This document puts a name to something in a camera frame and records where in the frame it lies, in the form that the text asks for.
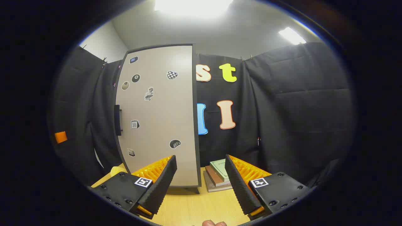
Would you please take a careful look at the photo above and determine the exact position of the brown book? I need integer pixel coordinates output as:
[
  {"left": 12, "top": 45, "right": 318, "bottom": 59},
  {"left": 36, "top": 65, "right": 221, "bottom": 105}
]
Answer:
[{"left": 205, "top": 165, "right": 231, "bottom": 187}]

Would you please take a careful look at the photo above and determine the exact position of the beige cabinet door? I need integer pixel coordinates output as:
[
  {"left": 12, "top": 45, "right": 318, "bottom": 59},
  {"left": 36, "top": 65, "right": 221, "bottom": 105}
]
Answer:
[{"left": 115, "top": 46, "right": 199, "bottom": 187}]

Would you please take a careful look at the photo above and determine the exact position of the ceiling light panel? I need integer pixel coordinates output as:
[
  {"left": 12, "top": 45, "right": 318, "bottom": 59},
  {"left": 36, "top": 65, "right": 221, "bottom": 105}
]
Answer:
[
  {"left": 154, "top": 0, "right": 234, "bottom": 19},
  {"left": 278, "top": 27, "right": 307, "bottom": 45}
]

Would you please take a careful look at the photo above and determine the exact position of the black backdrop cloth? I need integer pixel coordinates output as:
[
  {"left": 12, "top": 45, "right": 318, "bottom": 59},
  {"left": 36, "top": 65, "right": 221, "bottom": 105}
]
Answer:
[{"left": 47, "top": 42, "right": 357, "bottom": 189}]

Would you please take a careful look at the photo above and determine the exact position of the green book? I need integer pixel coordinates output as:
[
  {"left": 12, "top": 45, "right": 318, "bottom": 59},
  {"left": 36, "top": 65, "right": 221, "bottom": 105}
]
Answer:
[{"left": 209, "top": 159, "right": 233, "bottom": 182}]

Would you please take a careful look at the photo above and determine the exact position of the black door handle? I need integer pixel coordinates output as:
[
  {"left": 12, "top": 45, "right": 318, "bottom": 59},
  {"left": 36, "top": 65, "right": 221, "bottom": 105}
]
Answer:
[{"left": 114, "top": 105, "right": 123, "bottom": 136}]

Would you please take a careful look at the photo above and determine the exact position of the grey book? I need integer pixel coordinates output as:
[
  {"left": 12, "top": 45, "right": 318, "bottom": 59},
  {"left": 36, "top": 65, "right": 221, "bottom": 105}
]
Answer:
[{"left": 203, "top": 170, "right": 233, "bottom": 192}]

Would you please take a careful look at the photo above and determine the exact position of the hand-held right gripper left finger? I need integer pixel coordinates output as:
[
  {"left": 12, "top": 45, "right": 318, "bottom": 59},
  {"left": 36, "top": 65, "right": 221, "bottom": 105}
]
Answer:
[{"left": 88, "top": 155, "right": 178, "bottom": 220}]

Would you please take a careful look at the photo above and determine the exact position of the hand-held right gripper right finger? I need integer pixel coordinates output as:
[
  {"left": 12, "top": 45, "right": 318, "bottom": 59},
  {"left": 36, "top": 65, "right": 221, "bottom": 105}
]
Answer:
[{"left": 225, "top": 154, "right": 314, "bottom": 220}]

